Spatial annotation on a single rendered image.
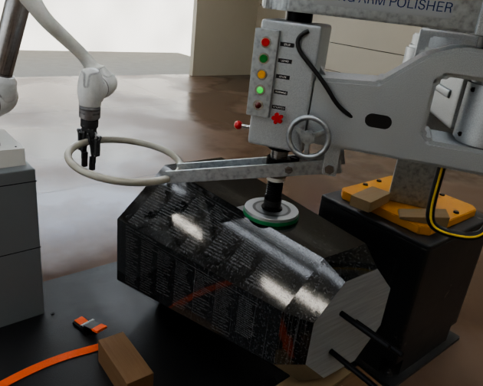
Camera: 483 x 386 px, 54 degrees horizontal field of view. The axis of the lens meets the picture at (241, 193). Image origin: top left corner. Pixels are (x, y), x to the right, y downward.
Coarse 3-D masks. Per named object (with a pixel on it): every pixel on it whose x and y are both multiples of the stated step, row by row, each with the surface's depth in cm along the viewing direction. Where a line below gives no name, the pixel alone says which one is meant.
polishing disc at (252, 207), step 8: (248, 200) 189; (256, 200) 190; (248, 208) 182; (256, 208) 182; (288, 208) 186; (296, 208) 187; (256, 216) 176; (264, 216) 177; (272, 216) 178; (280, 216) 178; (288, 216) 179; (296, 216) 180
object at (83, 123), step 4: (80, 120) 202; (84, 120) 201; (96, 120) 203; (80, 124) 203; (84, 124) 201; (88, 124) 201; (92, 124) 202; (96, 124) 203; (84, 128) 202; (88, 128) 202; (92, 128) 203; (96, 128) 204; (92, 132) 204; (96, 132) 205; (92, 136) 205
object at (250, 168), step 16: (224, 160) 190; (240, 160) 187; (256, 160) 185; (304, 160) 179; (320, 160) 166; (176, 176) 186; (192, 176) 184; (208, 176) 182; (224, 176) 180; (240, 176) 177; (256, 176) 175; (272, 176) 173
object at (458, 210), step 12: (384, 180) 251; (348, 192) 229; (384, 204) 219; (396, 204) 221; (408, 204) 222; (444, 204) 227; (456, 204) 229; (468, 204) 231; (384, 216) 214; (396, 216) 209; (456, 216) 216; (468, 216) 223; (408, 228) 206; (420, 228) 201
